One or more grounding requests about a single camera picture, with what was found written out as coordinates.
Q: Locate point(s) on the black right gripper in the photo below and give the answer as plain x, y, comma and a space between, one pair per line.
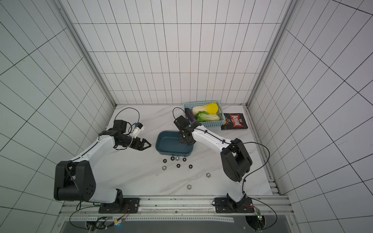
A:
185, 134

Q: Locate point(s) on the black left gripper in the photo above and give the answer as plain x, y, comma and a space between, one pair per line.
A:
141, 144

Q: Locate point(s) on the dark teal storage box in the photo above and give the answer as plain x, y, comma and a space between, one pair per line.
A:
168, 144

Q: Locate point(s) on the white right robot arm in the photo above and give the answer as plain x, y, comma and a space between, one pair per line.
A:
235, 159

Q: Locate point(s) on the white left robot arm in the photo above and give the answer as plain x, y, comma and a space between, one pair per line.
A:
74, 179

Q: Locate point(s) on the purple eggplant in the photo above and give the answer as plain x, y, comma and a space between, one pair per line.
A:
189, 115

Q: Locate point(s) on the green lettuce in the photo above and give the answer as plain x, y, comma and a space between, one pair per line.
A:
204, 116

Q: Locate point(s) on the light blue perforated basket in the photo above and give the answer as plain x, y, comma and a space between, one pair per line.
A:
211, 123

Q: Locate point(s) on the yellow napa cabbage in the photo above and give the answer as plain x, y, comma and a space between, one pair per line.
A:
211, 108

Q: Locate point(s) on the black Kray chips bag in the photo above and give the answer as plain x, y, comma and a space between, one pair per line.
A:
234, 121

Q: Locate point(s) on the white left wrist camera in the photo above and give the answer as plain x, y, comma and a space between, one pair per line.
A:
137, 130

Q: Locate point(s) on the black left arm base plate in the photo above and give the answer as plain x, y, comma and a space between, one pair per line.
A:
120, 206

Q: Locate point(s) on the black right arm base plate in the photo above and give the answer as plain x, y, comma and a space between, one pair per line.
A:
226, 205

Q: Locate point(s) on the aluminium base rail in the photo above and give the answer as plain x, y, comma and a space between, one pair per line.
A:
181, 214

